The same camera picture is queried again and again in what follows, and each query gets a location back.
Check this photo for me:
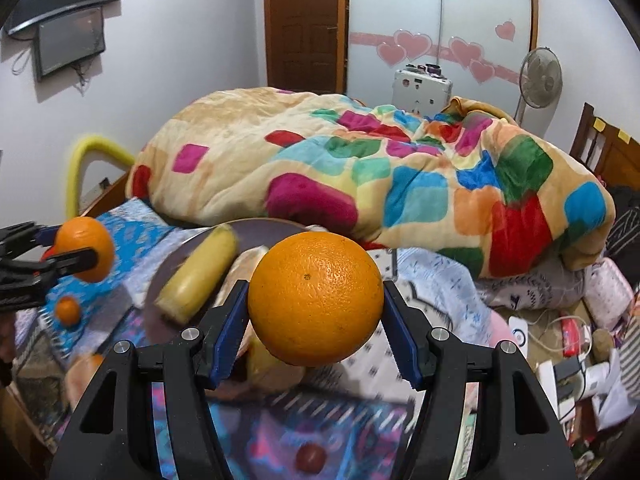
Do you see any small tangerine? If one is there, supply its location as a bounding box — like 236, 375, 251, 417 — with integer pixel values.
54, 296, 82, 328

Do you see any large orange with sticker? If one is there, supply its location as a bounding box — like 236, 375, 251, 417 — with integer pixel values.
53, 217, 115, 283

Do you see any peeled pomelo segment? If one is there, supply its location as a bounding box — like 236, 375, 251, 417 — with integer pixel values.
214, 246, 268, 358

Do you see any dark red grape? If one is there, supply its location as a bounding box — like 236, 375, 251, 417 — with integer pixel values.
295, 442, 328, 474

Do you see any left yellow corn cob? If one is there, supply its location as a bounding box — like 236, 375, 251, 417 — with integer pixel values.
155, 224, 239, 325

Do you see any yellow corn cob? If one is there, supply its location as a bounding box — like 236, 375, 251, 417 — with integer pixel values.
155, 224, 239, 325
246, 335, 306, 393

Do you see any right yellow corn cob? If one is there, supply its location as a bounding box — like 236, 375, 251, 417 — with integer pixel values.
246, 335, 306, 393

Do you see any blue patterned patchwork quilt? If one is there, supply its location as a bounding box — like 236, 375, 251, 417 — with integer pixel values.
14, 196, 507, 480

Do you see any yellow foam tube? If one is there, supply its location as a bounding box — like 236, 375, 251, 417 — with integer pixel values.
64, 133, 134, 219

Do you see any dark brown round plate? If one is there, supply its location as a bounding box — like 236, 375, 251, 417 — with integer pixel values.
142, 218, 306, 344

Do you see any colourful patchwork fleece blanket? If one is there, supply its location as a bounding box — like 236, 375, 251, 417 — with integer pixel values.
126, 87, 615, 278

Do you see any wooden bed headboard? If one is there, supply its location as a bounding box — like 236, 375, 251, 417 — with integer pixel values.
570, 103, 640, 191

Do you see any white metal case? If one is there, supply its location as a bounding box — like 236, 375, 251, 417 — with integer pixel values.
392, 64, 452, 118

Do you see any white standing fan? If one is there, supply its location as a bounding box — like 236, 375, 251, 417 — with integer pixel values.
515, 47, 563, 125

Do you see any white wardrobe with hearts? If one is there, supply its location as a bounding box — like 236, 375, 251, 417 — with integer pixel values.
346, 0, 537, 114

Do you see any brown wooden door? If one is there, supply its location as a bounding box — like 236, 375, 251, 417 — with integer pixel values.
264, 0, 348, 94

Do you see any wall mounted television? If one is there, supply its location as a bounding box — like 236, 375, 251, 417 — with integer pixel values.
3, 0, 119, 80

